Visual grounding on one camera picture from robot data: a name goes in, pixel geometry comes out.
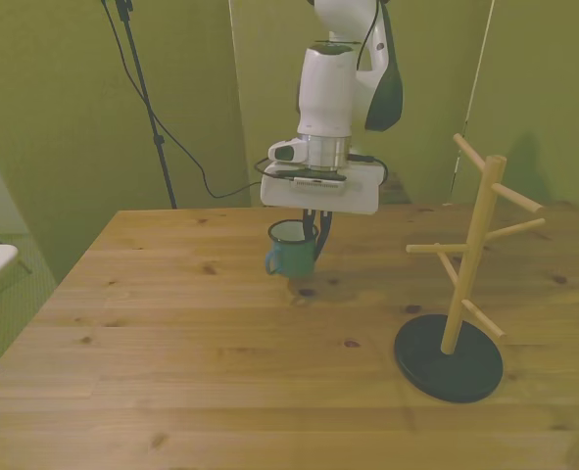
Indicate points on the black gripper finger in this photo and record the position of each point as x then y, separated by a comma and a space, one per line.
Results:
309, 227
324, 232

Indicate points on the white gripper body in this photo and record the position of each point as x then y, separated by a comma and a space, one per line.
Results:
318, 200

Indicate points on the teal enamel mug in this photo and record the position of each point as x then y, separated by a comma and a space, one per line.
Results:
291, 259

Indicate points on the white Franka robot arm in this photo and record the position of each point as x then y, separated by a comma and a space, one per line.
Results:
325, 88

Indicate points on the wooden mug tree black base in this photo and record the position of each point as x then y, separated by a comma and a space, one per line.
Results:
470, 274

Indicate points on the black tripod stand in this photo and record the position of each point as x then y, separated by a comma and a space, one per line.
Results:
144, 103

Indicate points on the thin white pole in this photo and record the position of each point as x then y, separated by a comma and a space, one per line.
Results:
476, 73

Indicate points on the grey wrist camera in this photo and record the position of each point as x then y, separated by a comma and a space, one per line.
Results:
318, 182

